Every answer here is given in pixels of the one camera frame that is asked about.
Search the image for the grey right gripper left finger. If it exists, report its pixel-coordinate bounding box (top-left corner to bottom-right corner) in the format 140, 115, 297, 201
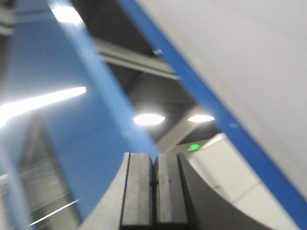
79, 152, 153, 230

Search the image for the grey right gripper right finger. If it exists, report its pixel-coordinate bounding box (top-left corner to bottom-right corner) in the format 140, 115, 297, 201
154, 153, 268, 230

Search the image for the blue door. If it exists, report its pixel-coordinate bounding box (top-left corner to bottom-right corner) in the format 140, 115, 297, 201
0, 0, 157, 230

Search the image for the green exit sign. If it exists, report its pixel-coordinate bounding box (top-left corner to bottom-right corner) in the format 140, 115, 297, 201
187, 143, 201, 151

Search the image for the round ceiling light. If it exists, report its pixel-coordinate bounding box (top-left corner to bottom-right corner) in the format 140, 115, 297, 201
133, 114, 165, 126

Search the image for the white wall panel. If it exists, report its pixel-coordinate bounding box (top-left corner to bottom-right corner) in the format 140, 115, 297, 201
139, 0, 307, 186

